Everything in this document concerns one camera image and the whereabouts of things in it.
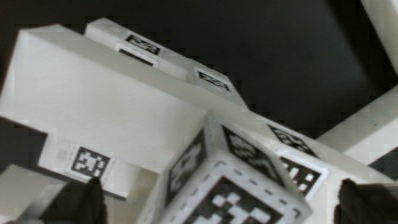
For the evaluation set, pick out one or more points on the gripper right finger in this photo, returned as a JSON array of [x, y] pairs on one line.
[[368, 203]]

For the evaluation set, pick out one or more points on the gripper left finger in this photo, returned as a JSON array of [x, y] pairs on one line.
[[77, 207]]

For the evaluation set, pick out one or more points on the white tagged leg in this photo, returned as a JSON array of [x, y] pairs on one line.
[[226, 183]]

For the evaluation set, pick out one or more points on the white chair back frame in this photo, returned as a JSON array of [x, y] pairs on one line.
[[120, 114]]

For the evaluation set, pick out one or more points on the white chair seat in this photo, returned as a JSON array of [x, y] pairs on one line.
[[143, 49]]

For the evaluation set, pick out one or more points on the white U-shaped fence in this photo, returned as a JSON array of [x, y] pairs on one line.
[[363, 137]]

